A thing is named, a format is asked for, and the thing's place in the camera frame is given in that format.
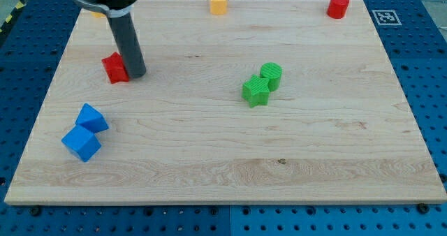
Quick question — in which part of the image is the yellow block behind arm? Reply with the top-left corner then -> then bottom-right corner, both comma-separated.
91,12 -> 105,18

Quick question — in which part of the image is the blue cube block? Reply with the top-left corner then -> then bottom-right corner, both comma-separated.
61,125 -> 101,162

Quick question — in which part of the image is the green cylinder block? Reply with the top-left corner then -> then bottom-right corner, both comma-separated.
260,62 -> 283,91

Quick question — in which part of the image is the red star block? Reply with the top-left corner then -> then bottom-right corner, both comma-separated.
101,52 -> 129,84

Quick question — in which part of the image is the blue triangular block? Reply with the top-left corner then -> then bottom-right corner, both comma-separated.
75,103 -> 109,133

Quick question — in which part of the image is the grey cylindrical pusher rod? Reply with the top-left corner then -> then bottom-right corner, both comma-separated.
108,13 -> 147,79

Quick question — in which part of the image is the wooden board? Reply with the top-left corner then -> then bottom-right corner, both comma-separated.
5,0 -> 446,205

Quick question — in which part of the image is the red cylinder block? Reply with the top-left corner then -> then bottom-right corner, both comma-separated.
326,0 -> 350,19

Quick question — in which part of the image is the yellow heart block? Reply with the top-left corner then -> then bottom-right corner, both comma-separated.
210,0 -> 228,15

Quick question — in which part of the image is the white fiducial marker tag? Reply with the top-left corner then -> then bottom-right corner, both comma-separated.
372,10 -> 402,26

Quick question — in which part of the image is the green star block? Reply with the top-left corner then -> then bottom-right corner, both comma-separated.
242,75 -> 270,108

